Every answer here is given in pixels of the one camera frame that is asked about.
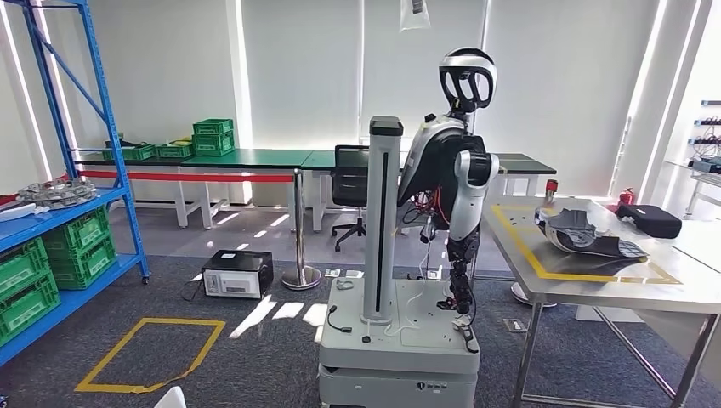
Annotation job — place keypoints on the white curved body panel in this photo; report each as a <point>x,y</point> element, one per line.
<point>19,213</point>
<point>170,400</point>

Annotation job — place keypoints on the black grey car part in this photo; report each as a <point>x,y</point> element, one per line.
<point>586,239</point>

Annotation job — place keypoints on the blue steel shelf rack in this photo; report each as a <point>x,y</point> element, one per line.
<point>115,141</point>

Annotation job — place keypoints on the black office chair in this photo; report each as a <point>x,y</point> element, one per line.
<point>349,180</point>

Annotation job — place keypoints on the wheeled white humanoid robot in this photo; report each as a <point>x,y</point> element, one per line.
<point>383,225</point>

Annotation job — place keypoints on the black white power unit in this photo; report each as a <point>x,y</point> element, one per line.
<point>236,276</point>

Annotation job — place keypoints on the green plastic crate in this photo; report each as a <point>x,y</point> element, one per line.
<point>132,153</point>
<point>79,231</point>
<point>28,309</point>
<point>84,264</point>
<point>213,126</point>
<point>19,264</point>
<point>174,151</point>
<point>213,145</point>

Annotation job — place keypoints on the red barrier belt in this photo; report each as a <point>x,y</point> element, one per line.
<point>197,177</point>

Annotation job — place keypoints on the hanging clear plastic bag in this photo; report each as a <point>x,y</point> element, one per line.
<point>415,17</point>

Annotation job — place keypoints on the red fire extinguisher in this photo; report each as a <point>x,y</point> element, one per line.
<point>626,198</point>

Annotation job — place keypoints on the dark top table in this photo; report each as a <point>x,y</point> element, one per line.
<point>89,161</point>

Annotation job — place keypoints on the black carry case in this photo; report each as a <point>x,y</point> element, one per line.
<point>648,220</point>

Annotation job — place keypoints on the stack of silver hubcaps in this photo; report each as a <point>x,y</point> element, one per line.
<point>56,193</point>

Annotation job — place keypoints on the steel side table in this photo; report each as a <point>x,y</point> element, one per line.
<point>701,179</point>

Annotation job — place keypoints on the white desk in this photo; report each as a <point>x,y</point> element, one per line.
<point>704,242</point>

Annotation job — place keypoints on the black charger box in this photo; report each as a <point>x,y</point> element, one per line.
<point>707,166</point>

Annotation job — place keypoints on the silver barrier post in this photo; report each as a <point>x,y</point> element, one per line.
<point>298,225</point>

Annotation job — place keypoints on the barrier post with red head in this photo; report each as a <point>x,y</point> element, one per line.
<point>550,188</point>

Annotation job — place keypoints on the yellow tape frame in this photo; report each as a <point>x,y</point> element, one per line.
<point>591,277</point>

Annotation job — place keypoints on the wall power strip rack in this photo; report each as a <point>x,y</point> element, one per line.
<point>711,121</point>

